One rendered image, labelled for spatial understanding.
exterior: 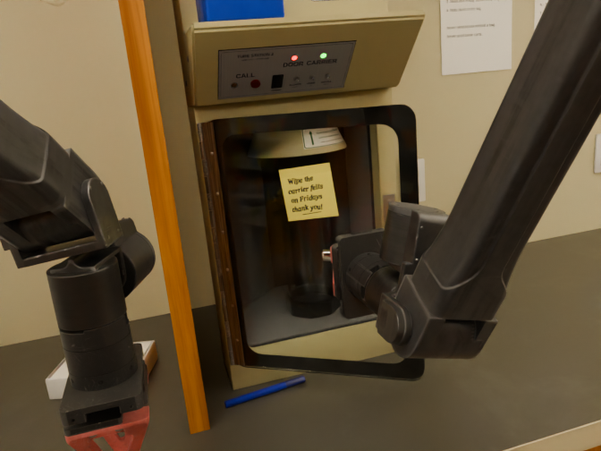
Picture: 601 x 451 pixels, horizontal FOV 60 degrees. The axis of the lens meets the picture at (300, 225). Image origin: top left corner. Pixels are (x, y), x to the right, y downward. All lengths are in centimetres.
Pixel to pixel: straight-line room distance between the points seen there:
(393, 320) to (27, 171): 31
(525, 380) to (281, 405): 39
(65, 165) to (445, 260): 31
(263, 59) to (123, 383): 45
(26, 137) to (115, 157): 82
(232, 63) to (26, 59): 61
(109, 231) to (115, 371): 12
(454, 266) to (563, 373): 56
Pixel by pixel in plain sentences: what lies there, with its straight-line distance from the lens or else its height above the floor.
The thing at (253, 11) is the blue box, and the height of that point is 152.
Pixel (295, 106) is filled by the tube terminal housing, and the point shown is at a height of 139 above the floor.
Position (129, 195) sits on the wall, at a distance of 124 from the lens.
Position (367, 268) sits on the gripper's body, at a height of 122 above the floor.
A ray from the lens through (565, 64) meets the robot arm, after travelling 38.
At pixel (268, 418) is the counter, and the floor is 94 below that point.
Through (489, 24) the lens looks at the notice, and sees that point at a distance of 152.
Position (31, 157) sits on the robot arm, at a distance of 41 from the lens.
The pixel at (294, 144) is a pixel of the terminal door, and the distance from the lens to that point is 73.
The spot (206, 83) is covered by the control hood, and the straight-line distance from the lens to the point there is 74.
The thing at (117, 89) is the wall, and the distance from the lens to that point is 123.
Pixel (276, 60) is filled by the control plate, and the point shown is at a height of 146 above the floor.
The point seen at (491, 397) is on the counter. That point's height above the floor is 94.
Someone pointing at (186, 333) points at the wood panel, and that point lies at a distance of 77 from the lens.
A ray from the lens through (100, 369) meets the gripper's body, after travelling 49.
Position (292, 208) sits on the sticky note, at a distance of 75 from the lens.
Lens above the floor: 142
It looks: 14 degrees down
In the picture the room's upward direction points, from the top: 5 degrees counter-clockwise
